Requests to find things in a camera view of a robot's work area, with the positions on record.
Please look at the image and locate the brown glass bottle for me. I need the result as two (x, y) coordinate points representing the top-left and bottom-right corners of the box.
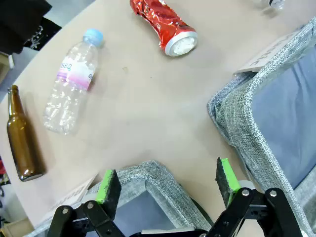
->
(6, 84), (47, 182)

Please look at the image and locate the grey fabric plastic basket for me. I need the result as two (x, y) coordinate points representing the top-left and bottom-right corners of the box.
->
(206, 17), (316, 237)

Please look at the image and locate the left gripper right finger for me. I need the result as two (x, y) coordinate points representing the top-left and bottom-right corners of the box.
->
(204, 157), (301, 237)

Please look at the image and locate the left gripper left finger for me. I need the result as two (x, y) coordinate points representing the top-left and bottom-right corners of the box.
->
(46, 169), (126, 237)

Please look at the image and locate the small pink-label plastic bottle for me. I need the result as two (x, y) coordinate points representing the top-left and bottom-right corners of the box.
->
(42, 28), (104, 136)

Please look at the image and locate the wooden box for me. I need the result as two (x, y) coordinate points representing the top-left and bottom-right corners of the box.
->
(0, 217), (34, 237)

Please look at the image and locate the black garment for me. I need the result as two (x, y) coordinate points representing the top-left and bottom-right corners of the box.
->
(0, 0), (62, 55)

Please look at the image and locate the white Bottle label sign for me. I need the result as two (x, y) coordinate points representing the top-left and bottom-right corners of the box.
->
(40, 174), (99, 220)

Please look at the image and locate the white Plastic label sign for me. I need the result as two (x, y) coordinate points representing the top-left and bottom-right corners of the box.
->
(233, 24), (307, 76)

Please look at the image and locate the grey fabric bottle basket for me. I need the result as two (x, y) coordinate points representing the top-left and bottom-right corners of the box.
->
(29, 159), (213, 237)

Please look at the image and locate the crushed red can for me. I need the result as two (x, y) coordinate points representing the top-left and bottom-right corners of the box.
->
(130, 0), (198, 57)

